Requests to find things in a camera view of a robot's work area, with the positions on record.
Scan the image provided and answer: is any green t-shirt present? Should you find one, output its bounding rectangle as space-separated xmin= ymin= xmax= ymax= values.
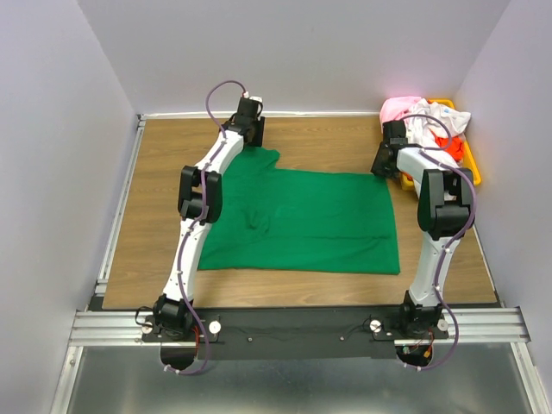
xmin=199 ymin=147 xmax=400 ymax=275

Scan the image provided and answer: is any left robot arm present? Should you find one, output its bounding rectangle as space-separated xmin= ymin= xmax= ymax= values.
xmin=153 ymin=92 xmax=265 ymax=341

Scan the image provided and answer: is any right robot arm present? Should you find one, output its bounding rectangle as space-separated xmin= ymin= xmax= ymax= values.
xmin=371 ymin=120 xmax=476 ymax=338

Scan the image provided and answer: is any yellow plastic bin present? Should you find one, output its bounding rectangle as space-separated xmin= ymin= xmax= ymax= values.
xmin=425 ymin=98 xmax=481 ymax=185

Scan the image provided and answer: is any pink t-shirt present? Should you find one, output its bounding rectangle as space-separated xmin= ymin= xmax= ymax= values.
xmin=379 ymin=96 xmax=423 ymax=127

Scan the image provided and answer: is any white t-shirt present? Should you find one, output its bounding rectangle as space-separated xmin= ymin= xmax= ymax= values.
xmin=405 ymin=98 xmax=472 ymax=167

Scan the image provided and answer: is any orange t-shirt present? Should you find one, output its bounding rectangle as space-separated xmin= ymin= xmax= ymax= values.
xmin=434 ymin=135 xmax=465 ymax=163

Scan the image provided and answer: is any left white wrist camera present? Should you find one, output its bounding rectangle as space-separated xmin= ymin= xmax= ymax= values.
xmin=242 ymin=91 xmax=263 ymax=104

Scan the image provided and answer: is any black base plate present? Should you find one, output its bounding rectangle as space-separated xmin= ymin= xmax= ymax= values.
xmin=138 ymin=304 xmax=450 ymax=370

